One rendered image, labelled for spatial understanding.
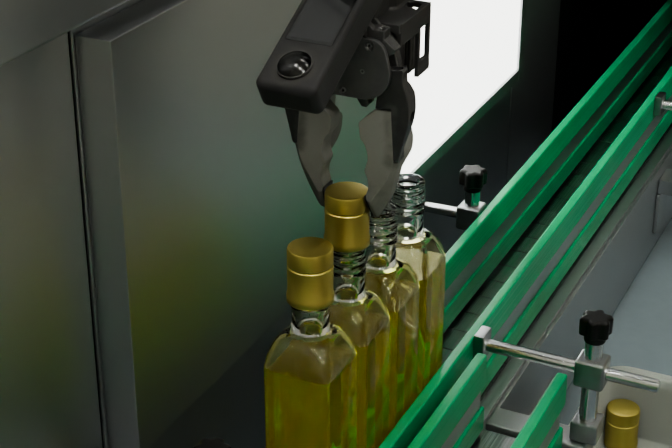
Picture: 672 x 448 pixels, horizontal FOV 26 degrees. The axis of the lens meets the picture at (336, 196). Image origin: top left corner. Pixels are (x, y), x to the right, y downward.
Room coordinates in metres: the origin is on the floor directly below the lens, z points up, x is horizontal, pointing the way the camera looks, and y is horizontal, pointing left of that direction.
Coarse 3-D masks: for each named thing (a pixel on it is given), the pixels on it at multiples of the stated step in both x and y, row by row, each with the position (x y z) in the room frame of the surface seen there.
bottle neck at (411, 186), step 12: (408, 180) 1.10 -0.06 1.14; (420, 180) 1.09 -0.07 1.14; (396, 192) 1.08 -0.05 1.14; (408, 192) 1.07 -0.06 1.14; (420, 192) 1.08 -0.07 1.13; (396, 204) 1.08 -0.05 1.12; (408, 204) 1.07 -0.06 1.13; (420, 204) 1.08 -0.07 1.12; (408, 216) 1.07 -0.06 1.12; (420, 216) 1.08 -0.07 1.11; (408, 228) 1.07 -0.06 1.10; (420, 228) 1.08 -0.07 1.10
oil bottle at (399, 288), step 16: (368, 272) 1.02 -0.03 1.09; (384, 272) 1.02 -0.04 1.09; (400, 272) 1.02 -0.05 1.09; (368, 288) 1.01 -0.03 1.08; (384, 288) 1.01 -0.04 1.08; (400, 288) 1.01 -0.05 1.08; (416, 288) 1.04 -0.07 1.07; (400, 304) 1.01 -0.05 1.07; (416, 304) 1.04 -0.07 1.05; (400, 320) 1.00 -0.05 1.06; (416, 320) 1.04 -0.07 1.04; (400, 336) 1.01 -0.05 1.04; (416, 336) 1.04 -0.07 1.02; (400, 352) 1.01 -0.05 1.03; (416, 352) 1.04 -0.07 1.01; (400, 368) 1.01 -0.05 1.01; (416, 368) 1.04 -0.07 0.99; (400, 384) 1.01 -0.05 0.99; (416, 384) 1.04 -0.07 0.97; (400, 400) 1.01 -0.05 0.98; (400, 416) 1.01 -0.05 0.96
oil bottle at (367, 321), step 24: (336, 312) 0.96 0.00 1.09; (360, 312) 0.96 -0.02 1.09; (384, 312) 0.98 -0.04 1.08; (360, 336) 0.95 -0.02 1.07; (384, 336) 0.98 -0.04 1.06; (360, 360) 0.95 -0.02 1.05; (384, 360) 0.98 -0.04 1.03; (360, 384) 0.95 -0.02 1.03; (384, 384) 0.98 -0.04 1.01; (360, 408) 0.95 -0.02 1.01; (384, 408) 0.98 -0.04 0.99; (360, 432) 0.95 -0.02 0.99; (384, 432) 0.98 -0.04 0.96
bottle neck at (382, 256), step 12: (384, 216) 1.02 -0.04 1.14; (396, 216) 1.03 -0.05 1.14; (372, 228) 1.02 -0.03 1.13; (384, 228) 1.02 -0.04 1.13; (396, 228) 1.03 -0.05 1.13; (372, 240) 1.02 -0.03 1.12; (384, 240) 1.02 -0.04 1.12; (396, 240) 1.03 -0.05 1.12; (372, 252) 1.02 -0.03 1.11; (384, 252) 1.02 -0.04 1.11; (372, 264) 1.02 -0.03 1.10; (384, 264) 1.02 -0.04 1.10
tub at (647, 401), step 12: (636, 372) 1.26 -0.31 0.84; (648, 372) 1.26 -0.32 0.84; (612, 384) 1.26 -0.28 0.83; (660, 384) 1.25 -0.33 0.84; (600, 396) 1.23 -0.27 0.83; (612, 396) 1.26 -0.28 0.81; (624, 396) 1.26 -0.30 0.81; (636, 396) 1.26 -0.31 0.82; (648, 396) 1.25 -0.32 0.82; (660, 396) 1.25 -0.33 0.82; (600, 408) 1.23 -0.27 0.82; (648, 408) 1.25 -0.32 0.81; (660, 408) 1.25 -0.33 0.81; (648, 420) 1.25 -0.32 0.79; (660, 420) 1.24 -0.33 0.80; (648, 432) 1.25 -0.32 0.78; (660, 432) 1.24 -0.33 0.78; (600, 444) 1.23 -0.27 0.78; (648, 444) 1.24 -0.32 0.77; (660, 444) 1.24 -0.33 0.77
